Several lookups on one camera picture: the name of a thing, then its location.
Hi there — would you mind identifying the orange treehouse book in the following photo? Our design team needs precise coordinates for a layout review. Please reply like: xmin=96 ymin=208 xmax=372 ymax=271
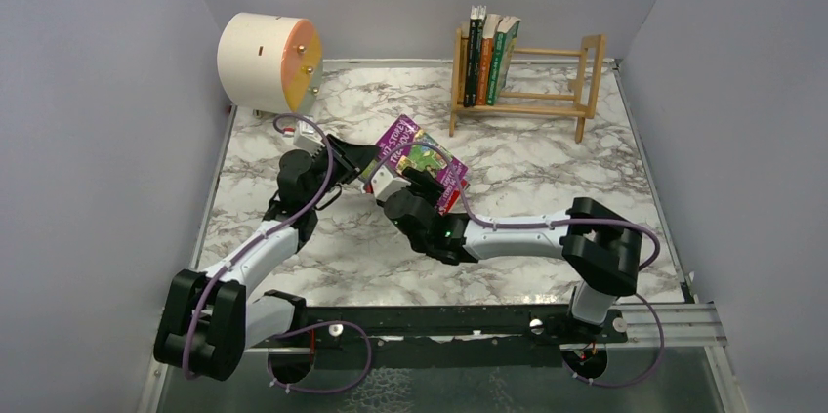
xmin=476 ymin=13 xmax=501 ymax=105

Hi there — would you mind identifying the green treehouse book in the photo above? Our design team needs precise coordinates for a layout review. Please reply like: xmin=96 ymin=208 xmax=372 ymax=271
xmin=486 ymin=16 xmax=521 ymax=106

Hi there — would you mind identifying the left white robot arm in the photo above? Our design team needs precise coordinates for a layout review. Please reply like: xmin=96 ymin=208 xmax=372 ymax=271
xmin=153 ymin=135 xmax=380 ymax=381

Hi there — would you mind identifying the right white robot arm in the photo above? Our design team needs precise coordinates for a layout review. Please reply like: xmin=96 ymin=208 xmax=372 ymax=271
xmin=369 ymin=169 xmax=644 ymax=331

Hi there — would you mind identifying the cream round drawer cabinet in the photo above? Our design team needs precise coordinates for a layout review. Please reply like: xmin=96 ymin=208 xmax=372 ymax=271
xmin=216 ymin=13 xmax=323 ymax=114

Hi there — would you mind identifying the black book left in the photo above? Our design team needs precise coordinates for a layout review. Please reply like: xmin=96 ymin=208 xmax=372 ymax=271
xmin=463 ymin=5 xmax=485 ymax=108

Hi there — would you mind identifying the black book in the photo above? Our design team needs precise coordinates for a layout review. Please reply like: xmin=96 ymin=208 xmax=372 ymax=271
xmin=463 ymin=5 xmax=485 ymax=108
xmin=470 ymin=5 xmax=487 ymax=106

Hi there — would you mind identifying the wooden book rack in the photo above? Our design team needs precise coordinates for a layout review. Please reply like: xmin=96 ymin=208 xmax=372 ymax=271
xmin=448 ymin=25 xmax=606 ymax=144

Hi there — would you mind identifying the black book right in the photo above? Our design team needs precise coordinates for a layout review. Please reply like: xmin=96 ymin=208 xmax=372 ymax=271
xmin=470 ymin=5 xmax=487 ymax=106

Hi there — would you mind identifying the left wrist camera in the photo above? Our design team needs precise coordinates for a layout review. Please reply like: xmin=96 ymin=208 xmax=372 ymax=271
xmin=293 ymin=122 xmax=324 ymax=155

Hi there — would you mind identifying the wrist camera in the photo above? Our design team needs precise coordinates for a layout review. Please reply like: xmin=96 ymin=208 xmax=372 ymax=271
xmin=369 ymin=166 xmax=410 ymax=203
xmin=293 ymin=122 xmax=324 ymax=155

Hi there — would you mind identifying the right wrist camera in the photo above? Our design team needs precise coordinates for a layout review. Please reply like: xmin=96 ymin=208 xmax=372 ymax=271
xmin=369 ymin=166 xmax=410 ymax=203

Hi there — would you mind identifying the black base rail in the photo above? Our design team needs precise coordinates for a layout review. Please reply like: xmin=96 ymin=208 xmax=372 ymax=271
xmin=257 ymin=304 xmax=628 ymax=370

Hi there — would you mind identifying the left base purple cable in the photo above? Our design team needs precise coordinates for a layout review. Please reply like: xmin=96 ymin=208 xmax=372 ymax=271
xmin=266 ymin=321 xmax=375 ymax=396

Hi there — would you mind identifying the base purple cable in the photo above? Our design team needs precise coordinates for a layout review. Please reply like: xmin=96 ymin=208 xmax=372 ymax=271
xmin=560 ymin=293 xmax=668 ymax=392
xmin=266 ymin=321 xmax=375 ymax=396

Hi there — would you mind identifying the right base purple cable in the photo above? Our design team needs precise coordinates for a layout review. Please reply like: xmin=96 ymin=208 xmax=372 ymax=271
xmin=560 ymin=293 xmax=668 ymax=392

